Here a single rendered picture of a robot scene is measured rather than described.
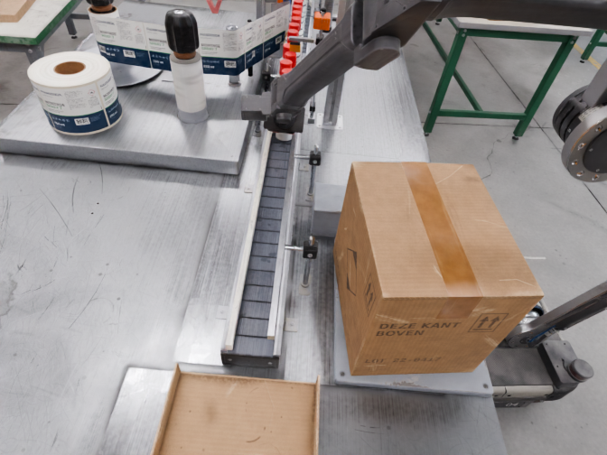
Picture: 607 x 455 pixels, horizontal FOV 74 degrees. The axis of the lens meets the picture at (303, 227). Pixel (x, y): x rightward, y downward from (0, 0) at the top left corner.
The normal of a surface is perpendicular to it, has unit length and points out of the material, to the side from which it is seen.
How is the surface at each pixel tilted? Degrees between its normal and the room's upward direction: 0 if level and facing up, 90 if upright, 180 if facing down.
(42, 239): 0
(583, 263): 0
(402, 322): 90
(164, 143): 0
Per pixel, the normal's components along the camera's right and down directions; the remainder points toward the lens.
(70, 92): 0.26, 0.72
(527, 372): 0.08, -0.67
